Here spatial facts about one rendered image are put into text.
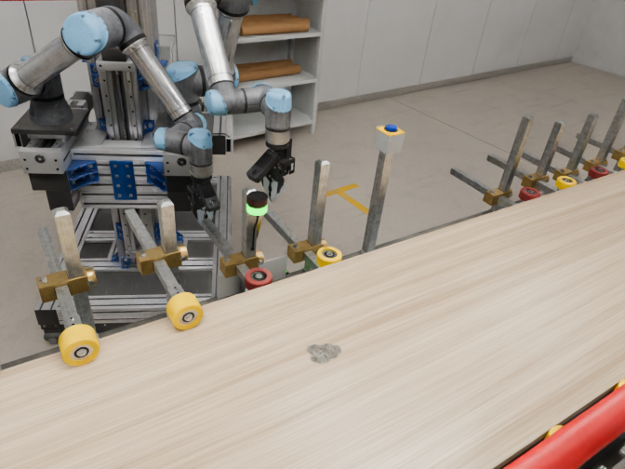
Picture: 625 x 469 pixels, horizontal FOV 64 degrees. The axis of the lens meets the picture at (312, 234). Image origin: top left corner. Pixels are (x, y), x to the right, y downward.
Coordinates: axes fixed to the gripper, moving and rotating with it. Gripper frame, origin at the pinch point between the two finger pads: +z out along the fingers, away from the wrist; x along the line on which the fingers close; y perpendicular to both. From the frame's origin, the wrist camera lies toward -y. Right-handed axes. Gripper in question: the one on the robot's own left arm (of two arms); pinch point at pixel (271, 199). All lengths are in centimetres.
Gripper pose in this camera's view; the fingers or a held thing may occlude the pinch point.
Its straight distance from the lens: 163.8
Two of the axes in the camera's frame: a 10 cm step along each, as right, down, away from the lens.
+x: -7.9, -4.0, 4.7
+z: -0.8, 8.2, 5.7
